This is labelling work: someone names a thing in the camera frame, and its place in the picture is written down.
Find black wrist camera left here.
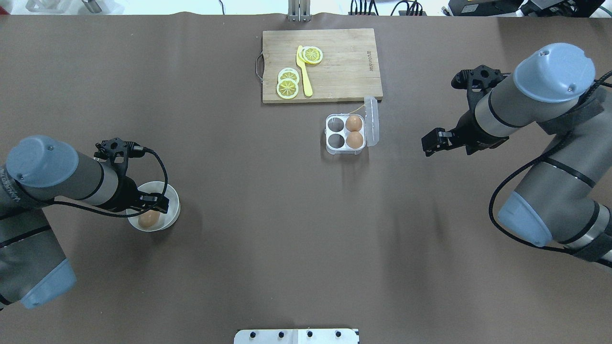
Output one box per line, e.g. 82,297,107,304
93,138,146,164

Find bamboo cutting board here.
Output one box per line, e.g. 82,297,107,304
262,28,384,104

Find lemon slice single front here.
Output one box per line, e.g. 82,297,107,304
302,46,323,65

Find white ceramic bowl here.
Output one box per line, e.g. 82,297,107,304
128,181,181,232

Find aluminium frame post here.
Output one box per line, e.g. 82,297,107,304
287,0,312,22

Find yellow plastic knife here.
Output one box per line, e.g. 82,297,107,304
295,46,313,97

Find lemon slice top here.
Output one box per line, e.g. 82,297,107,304
276,78,299,99

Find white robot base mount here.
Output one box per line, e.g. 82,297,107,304
233,328,361,344

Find brown egg in box front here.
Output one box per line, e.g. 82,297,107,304
346,131,364,150

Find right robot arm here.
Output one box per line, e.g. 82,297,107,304
421,42,612,269

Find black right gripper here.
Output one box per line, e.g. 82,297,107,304
421,91,510,157

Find clear plastic egg box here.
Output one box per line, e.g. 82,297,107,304
324,96,380,155

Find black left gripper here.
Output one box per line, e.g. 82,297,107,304
109,163,170,214

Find brown egg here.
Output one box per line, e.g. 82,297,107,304
346,131,364,150
137,210,160,228
345,115,363,131

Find lemon slice under front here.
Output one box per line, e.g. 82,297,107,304
296,45,306,65

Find lemon slice middle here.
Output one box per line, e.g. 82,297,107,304
277,67,300,83

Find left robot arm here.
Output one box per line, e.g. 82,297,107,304
0,135,170,309

